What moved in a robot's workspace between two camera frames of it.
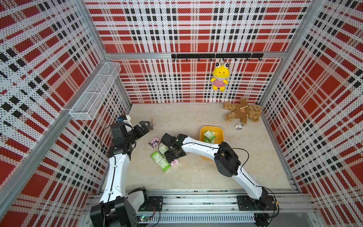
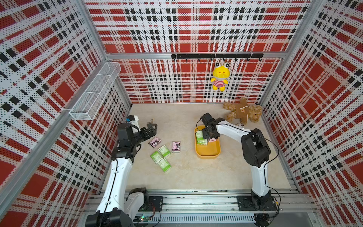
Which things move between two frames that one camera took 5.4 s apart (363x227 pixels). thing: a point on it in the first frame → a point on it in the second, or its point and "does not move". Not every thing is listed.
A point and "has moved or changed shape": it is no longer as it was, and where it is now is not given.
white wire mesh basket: x=87 y=107 does not move
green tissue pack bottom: x=164 y=164 does not move
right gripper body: x=170 y=154 → x=206 y=133
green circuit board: x=145 y=218 does not move
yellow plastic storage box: x=219 y=133 has moved or changed shape
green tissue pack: x=212 y=138 has moved or changed shape
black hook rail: x=219 y=56 does not move
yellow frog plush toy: x=220 y=73 does not move
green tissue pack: x=163 y=149 does not move
